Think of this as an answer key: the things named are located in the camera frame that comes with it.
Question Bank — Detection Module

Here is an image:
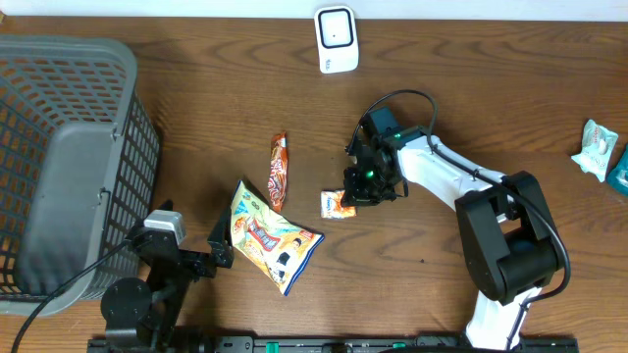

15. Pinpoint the small orange tissue box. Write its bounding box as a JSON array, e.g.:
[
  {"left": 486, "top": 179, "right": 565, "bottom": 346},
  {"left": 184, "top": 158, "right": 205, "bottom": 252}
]
[{"left": 320, "top": 189, "right": 357, "bottom": 220}]

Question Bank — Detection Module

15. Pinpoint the large snack chip bag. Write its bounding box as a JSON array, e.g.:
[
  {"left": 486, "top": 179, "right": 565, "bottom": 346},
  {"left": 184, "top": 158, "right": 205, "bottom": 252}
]
[{"left": 230, "top": 180, "right": 325, "bottom": 296}]

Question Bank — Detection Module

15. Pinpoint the orange red snack bar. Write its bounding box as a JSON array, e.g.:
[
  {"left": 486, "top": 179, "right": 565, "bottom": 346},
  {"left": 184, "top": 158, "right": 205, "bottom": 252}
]
[{"left": 268, "top": 131, "right": 288, "bottom": 213}]

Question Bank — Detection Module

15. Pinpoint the mint green wipes packet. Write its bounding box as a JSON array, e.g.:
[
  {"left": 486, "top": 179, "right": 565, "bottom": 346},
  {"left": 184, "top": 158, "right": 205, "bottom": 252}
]
[{"left": 571, "top": 120, "right": 618, "bottom": 182}]

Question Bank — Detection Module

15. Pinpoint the teal mouthwash bottle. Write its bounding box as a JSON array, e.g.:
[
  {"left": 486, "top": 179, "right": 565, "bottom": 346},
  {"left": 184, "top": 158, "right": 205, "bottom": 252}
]
[{"left": 606, "top": 146, "right": 628, "bottom": 196}]

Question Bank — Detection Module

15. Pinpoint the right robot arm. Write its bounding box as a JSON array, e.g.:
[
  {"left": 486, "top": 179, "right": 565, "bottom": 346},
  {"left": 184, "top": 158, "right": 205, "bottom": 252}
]
[{"left": 341, "top": 126, "right": 571, "bottom": 351}]

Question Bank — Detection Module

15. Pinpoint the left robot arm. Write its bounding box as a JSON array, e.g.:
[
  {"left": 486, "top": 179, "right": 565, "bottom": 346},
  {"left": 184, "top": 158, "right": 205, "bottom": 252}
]
[{"left": 87, "top": 200, "right": 234, "bottom": 352}]

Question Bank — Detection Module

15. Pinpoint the white barcode scanner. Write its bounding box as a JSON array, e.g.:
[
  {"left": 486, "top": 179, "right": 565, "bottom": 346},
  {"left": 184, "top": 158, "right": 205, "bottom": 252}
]
[{"left": 314, "top": 6, "right": 359, "bottom": 75}]

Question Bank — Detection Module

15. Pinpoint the grey plastic basket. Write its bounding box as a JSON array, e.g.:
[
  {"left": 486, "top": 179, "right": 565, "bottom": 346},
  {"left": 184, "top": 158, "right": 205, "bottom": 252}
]
[{"left": 1, "top": 35, "right": 161, "bottom": 316}]

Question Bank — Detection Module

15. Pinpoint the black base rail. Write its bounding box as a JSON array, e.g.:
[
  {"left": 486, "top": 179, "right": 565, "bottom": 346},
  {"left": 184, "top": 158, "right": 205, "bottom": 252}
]
[{"left": 86, "top": 334, "right": 580, "bottom": 353}]

